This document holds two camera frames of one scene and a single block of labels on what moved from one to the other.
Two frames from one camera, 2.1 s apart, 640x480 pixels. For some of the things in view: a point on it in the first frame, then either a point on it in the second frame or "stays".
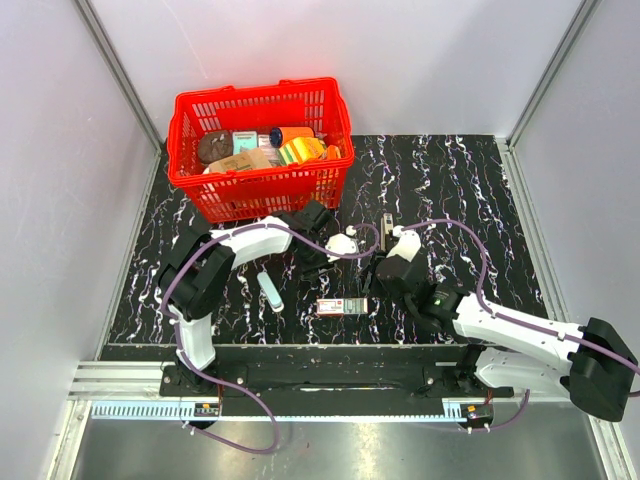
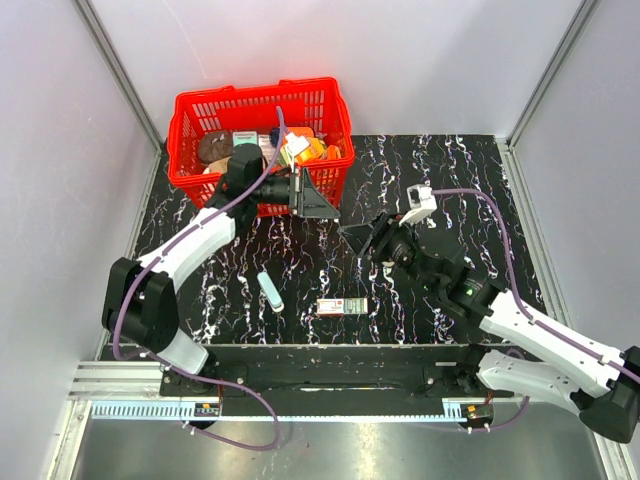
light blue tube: (270, 292) stays
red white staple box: (342, 306) stays
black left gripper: (310, 271) → (311, 203)
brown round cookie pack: (215, 145) stays
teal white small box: (245, 139) stays
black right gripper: (368, 279) → (379, 236)
